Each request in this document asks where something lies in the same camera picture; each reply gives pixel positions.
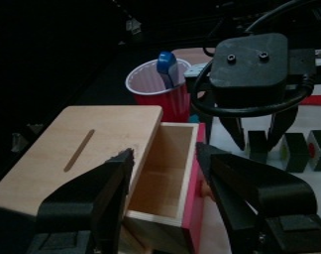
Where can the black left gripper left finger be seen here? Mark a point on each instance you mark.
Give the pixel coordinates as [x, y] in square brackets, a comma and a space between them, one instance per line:
[80, 215]

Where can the small grey clamp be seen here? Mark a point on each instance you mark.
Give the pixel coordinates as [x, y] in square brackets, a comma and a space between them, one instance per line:
[133, 25]

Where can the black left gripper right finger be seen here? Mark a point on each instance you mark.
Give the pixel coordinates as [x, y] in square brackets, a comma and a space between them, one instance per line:
[265, 205]

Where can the small teal object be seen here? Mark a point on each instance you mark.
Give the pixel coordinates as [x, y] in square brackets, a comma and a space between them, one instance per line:
[194, 118]

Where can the red-fronted wooden drawer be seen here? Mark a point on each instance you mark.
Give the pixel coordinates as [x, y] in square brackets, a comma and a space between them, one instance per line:
[192, 205]

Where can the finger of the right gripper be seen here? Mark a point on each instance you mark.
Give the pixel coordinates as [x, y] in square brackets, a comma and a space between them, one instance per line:
[280, 129]
[234, 132]

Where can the wooden box with slot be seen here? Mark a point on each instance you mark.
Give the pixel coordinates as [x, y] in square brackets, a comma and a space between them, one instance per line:
[114, 132]

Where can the red plastic cup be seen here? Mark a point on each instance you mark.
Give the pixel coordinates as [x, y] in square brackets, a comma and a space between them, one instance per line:
[177, 102]

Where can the tan wooden plate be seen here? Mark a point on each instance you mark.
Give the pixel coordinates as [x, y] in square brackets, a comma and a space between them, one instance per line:
[190, 54]

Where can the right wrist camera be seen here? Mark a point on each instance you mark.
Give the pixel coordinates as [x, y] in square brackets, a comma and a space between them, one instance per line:
[252, 63]

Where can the blue plastic utensil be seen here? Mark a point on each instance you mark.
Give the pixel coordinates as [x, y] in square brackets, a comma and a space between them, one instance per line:
[166, 63]

